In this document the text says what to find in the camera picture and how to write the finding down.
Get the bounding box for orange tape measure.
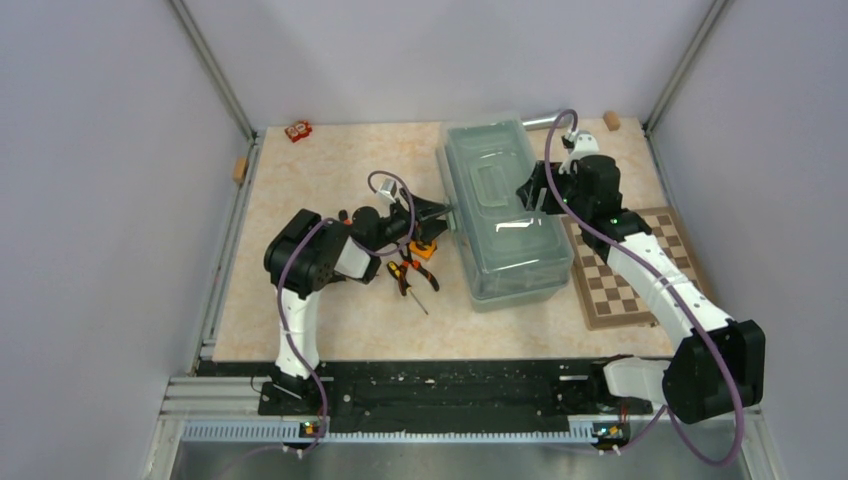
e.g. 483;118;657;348
408;240;438;261

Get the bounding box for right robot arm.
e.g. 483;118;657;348
516;155;766;425

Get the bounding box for wooden block back right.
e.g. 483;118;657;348
602;110;621;132

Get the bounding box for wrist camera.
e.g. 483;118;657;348
375;178;399;205
561;130;600;162

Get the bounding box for translucent green plastic toolbox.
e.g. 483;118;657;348
436;115;574;312

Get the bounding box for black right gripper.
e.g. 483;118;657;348
514;163;587;222

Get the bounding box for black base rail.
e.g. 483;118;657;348
197;359;654;435

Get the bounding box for wooden chessboard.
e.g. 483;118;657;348
561;206;718;332

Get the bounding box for wooden block left rail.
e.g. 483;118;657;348
232;157;249;186

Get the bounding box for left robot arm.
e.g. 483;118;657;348
262;188;452;415

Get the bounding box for black yellow screwdriver near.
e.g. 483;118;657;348
407;289;429;315

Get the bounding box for red owl toy block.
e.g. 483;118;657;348
284;120;313;143

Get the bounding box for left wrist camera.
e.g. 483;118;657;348
375;178;399;205

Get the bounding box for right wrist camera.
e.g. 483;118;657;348
561;130;600;162

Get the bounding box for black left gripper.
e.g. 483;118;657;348
372;187;454;252

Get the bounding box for silver metal cylinder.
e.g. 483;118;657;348
521;113;558;131

